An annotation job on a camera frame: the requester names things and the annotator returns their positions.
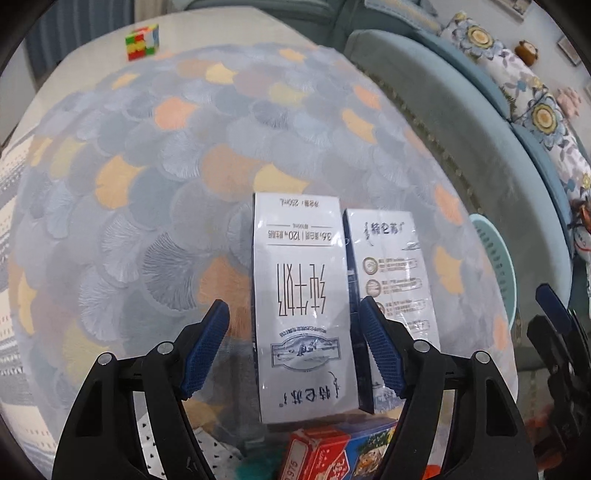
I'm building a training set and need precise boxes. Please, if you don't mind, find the red and blue box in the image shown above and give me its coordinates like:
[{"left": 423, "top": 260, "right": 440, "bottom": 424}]
[{"left": 276, "top": 418, "right": 400, "bottom": 480}]

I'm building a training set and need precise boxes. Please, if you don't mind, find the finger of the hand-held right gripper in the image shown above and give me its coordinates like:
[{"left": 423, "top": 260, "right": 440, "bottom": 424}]
[{"left": 526, "top": 283, "right": 591, "bottom": 370}]

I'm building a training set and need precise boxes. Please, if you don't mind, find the blue sofa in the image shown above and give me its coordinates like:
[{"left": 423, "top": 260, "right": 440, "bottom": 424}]
[{"left": 332, "top": 0, "right": 591, "bottom": 296}]

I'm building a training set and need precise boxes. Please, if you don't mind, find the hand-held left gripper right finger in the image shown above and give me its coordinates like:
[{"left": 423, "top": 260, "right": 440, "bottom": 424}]
[{"left": 359, "top": 296, "right": 539, "bottom": 480}]

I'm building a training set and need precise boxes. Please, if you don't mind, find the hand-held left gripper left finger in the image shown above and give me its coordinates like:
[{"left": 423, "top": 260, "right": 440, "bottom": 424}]
[{"left": 54, "top": 298, "right": 231, "bottom": 480}]

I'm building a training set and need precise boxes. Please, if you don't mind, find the picture frame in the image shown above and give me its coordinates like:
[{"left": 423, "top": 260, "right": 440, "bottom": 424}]
[{"left": 557, "top": 35, "right": 581, "bottom": 66}]

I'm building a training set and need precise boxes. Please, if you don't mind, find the pink plush toy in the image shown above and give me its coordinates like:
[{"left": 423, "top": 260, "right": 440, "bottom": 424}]
[{"left": 555, "top": 87, "right": 583, "bottom": 118}]

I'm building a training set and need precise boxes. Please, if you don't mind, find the colourful puzzle cube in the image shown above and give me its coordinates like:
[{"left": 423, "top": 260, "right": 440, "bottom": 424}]
[{"left": 125, "top": 24, "right": 160, "bottom": 62}]

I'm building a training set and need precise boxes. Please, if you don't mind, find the white milk carton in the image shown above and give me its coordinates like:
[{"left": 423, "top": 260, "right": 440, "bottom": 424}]
[
  {"left": 252, "top": 191, "right": 360, "bottom": 425},
  {"left": 343, "top": 208, "right": 442, "bottom": 415}
]

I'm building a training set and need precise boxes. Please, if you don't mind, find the floral cushion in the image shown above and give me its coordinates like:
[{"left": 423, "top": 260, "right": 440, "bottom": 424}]
[{"left": 440, "top": 11, "right": 591, "bottom": 217}]

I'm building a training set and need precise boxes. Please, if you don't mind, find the white cloth with black triangles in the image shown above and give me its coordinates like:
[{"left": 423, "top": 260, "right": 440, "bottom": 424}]
[{"left": 133, "top": 406, "right": 243, "bottom": 480}]

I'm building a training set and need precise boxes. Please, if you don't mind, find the grey-green upholstered chair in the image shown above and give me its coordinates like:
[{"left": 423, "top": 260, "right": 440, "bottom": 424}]
[{"left": 344, "top": 28, "right": 574, "bottom": 373}]

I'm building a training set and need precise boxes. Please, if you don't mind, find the brown plush toy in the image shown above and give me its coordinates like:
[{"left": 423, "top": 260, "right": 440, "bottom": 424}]
[{"left": 514, "top": 39, "right": 540, "bottom": 66}]

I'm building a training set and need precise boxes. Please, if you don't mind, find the light green plastic basket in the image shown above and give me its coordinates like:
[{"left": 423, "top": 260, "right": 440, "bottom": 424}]
[{"left": 468, "top": 213, "right": 516, "bottom": 334}]

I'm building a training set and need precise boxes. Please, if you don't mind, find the leaf patterned table cover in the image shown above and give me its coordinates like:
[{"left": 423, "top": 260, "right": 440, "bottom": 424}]
[{"left": 0, "top": 41, "right": 519, "bottom": 480}]

